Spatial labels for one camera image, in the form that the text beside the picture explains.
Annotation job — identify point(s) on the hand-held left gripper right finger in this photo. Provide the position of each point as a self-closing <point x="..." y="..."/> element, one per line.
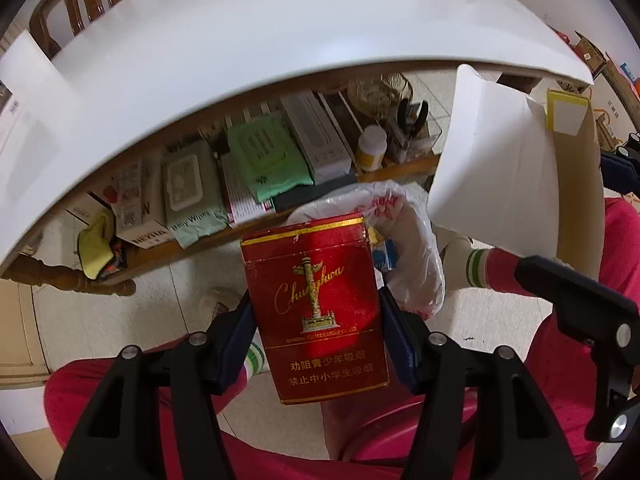
<point x="400" y="345"/>

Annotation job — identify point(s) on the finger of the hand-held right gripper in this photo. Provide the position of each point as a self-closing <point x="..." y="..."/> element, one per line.
<point x="580" y="300"/>
<point x="622" y="172"/>

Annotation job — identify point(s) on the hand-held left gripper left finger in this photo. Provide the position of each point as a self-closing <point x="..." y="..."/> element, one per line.
<point x="235" y="345"/>

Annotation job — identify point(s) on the white plastic bag red print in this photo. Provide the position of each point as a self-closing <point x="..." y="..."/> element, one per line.
<point x="415" y="260"/>

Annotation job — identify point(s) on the blue box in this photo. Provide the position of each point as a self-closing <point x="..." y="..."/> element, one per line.
<point x="387" y="257"/>

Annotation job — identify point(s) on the red cigarette box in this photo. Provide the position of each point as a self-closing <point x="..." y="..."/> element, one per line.
<point x="315" y="300"/>

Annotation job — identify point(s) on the white paper box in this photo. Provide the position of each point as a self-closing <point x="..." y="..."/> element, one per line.
<point x="500" y="170"/>

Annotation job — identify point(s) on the person's left foot white sock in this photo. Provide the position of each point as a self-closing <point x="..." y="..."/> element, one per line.
<point x="256" y="357"/>

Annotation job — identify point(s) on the person's foot white sock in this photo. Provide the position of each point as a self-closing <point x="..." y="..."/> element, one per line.
<point x="256" y="357"/>
<point x="467" y="265"/>

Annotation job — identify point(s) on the red plastic stool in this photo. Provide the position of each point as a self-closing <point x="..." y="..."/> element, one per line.
<point x="395" y="430"/>

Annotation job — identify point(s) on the red pants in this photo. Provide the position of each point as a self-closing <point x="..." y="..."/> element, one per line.
<point x="560" y="385"/>

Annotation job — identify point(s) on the person's right foot white sock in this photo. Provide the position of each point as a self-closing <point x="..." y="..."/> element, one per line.
<point x="467" y="265"/>

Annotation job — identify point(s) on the wooden table shelf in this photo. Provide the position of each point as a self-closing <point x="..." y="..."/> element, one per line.
<point x="165" y="254"/>

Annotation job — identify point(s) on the brown cardboard box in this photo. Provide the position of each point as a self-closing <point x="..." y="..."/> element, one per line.
<point x="592" y="55"/>

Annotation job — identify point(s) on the printed paper leaflet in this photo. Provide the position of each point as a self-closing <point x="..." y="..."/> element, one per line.
<point x="245" y="200"/>

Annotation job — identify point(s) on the black orange packet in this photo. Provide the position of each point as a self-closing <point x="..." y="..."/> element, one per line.
<point x="112" y="260"/>

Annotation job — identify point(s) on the sage green wipes pack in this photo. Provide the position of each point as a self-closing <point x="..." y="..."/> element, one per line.
<point x="192" y="195"/>

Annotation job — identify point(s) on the white printed carton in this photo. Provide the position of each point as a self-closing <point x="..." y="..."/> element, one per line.
<point x="140" y="210"/>

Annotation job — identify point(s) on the yellow cloth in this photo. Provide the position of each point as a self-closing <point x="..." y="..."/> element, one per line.
<point x="97" y="250"/>

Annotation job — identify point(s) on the wooden table leg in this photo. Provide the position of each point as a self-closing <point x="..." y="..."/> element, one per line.
<point x="60" y="277"/>

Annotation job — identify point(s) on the light green soft pack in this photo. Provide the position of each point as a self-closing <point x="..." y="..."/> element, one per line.
<point x="267" y="155"/>

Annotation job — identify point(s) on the white bottle yellow label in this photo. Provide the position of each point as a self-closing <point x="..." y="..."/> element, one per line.
<point x="372" y="147"/>

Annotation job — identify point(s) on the clear plastic container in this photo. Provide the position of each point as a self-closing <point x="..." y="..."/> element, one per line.
<point x="425" y="142"/>

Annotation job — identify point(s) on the white small box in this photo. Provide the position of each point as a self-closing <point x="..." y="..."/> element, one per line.
<point x="85" y="207"/>

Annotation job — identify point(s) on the black scissors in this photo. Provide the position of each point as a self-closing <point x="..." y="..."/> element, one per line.
<point x="422" y="112"/>

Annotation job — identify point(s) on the white long box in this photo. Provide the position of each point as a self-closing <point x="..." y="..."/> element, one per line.
<point x="320" y="135"/>

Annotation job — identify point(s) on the white flat box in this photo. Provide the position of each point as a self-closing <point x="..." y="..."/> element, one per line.
<point x="35" y="90"/>

